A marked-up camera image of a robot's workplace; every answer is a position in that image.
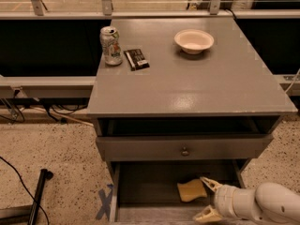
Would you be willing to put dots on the grey drawer cabinet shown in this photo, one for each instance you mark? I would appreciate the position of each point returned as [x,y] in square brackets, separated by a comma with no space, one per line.
[229,80]

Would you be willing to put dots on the grey middle drawer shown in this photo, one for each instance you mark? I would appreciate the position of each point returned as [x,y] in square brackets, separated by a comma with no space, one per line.
[145,192]

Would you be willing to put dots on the round metal drawer knob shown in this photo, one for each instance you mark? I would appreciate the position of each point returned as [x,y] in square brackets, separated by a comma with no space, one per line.
[184,152]

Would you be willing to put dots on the blue tape cross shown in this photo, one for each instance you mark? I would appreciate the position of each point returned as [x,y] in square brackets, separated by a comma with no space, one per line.
[106,199]

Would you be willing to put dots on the white bowl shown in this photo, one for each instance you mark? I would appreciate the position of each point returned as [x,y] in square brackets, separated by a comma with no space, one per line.
[193,41]

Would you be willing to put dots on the grey top drawer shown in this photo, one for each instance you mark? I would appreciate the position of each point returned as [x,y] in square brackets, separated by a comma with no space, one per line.
[146,139]

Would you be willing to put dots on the black metal stand leg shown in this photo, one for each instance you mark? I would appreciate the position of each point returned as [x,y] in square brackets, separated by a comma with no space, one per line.
[27,213]

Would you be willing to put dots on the yellow sponge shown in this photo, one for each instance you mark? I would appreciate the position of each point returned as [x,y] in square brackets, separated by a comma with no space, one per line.
[191,190]

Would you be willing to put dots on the grey metal railing frame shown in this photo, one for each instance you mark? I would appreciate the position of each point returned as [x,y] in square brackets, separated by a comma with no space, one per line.
[27,10]

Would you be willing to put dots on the black snack bar packet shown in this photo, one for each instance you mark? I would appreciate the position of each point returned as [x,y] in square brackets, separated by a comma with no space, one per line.
[136,59]

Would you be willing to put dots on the soda can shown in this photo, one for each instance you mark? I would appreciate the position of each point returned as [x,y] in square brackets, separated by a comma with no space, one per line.
[109,39]

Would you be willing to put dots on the grey drawer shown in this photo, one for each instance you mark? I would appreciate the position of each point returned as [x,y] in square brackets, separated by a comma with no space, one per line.
[146,139]
[145,192]

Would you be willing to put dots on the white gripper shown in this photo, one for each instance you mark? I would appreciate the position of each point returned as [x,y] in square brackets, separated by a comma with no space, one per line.
[225,198]

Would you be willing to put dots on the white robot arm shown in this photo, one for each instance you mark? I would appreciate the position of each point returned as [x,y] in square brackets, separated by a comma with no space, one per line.
[267,204]

